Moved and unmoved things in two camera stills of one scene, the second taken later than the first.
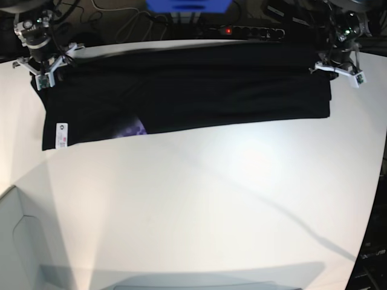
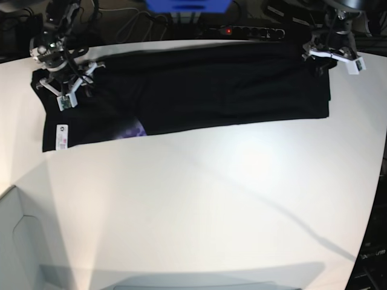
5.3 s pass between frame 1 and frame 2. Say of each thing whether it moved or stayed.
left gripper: moved
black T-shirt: stayed
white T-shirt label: stayed
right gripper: moved
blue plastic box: stayed
